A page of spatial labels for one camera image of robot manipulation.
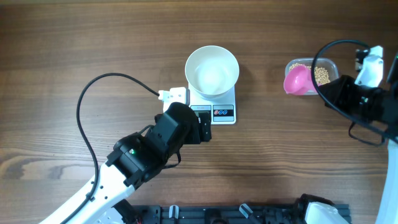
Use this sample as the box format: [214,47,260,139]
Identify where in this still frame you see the pink plastic scoop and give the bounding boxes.
[284,65,317,96]

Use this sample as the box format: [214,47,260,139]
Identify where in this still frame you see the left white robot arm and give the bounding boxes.
[43,102,211,223]

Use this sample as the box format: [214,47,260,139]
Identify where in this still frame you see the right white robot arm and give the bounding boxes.
[313,48,397,223]

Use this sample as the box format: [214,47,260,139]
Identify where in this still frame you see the white digital kitchen scale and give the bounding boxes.
[188,84,237,125]

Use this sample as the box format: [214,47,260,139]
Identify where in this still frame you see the white bowl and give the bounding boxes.
[185,45,240,99]

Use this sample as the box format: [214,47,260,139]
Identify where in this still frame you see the dried soybeans in container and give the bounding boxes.
[289,63,331,85]

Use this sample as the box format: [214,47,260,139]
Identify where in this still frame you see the clear plastic container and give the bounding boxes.
[284,58,339,96]

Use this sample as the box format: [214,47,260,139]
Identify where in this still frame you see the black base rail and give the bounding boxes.
[132,205,306,224]

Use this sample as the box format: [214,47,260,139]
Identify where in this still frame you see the left black camera cable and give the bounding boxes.
[58,72,182,224]

